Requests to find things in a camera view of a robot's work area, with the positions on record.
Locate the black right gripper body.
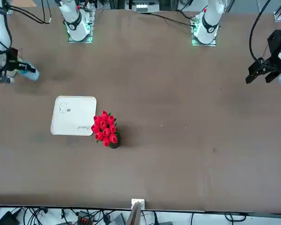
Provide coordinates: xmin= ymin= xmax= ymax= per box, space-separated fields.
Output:
xmin=4 ymin=48 xmax=26 ymax=71

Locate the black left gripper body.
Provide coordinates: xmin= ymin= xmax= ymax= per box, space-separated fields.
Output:
xmin=259 ymin=30 xmax=281 ymax=71

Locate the small blue cup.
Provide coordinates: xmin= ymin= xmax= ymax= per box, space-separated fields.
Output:
xmin=20 ymin=61 xmax=40 ymax=82

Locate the white rectangular tray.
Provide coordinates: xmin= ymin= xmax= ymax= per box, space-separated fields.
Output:
xmin=51 ymin=95 xmax=97 ymax=136

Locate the red tulip bouquet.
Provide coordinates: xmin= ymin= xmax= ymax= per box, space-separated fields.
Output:
xmin=90 ymin=111 xmax=119 ymax=148

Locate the black vase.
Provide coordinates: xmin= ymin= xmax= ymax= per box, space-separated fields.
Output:
xmin=109 ymin=131 xmax=122 ymax=150

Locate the black power adapter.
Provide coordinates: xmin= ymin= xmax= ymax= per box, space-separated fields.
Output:
xmin=0 ymin=210 xmax=17 ymax=225

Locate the orange and black device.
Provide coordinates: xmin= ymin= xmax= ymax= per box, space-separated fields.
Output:
xmin=76 ymin=210 xmax=92 ymax=225

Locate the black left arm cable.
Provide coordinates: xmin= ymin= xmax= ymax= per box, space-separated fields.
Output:
xmin=249 ymin=0 xmax=272 ymax=63

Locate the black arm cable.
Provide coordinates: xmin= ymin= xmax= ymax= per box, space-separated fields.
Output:
xmin=249 ymin=0 xmax=272 ymax=63
xmin=3 ymin=0 xmax=52 ymax=25

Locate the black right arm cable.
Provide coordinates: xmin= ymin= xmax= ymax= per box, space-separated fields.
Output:
xmin=3 ymin=0 xmax=52 ymax=25

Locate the black table cable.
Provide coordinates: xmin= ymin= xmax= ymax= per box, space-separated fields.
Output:
xmin=140 ymin=11 xmax=195 ymax=26

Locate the white post bracket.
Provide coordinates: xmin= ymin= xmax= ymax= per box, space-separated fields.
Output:
xmin=131 ymin=198 xmax=146 ymax=209

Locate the upright camera post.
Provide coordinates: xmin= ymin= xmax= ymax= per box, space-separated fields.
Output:
xmin=126 ymin=202 xmax=142 ymax=225

